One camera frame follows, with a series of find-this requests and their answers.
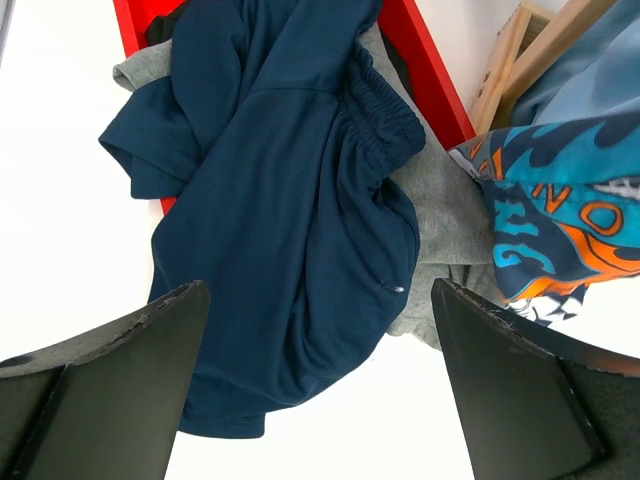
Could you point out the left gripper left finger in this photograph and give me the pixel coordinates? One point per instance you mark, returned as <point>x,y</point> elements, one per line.
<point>105,404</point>

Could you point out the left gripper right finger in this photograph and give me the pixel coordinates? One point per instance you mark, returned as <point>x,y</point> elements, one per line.
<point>534,403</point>

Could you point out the colourful patterned shorts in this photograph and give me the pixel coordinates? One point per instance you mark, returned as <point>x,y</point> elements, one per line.
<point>563,199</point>

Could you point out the navy blue shorts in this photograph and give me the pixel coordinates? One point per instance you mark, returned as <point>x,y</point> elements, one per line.
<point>295,307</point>

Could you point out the black shorts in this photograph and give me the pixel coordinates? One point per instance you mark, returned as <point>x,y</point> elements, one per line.
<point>161,29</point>

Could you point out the light blue shorts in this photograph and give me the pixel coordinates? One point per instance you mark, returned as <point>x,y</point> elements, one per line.
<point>598,75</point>

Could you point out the wooden clothes rack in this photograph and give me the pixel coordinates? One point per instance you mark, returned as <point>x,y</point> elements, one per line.
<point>531,41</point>

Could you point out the red plastic bin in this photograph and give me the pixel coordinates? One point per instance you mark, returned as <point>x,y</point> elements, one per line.
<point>430,75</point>

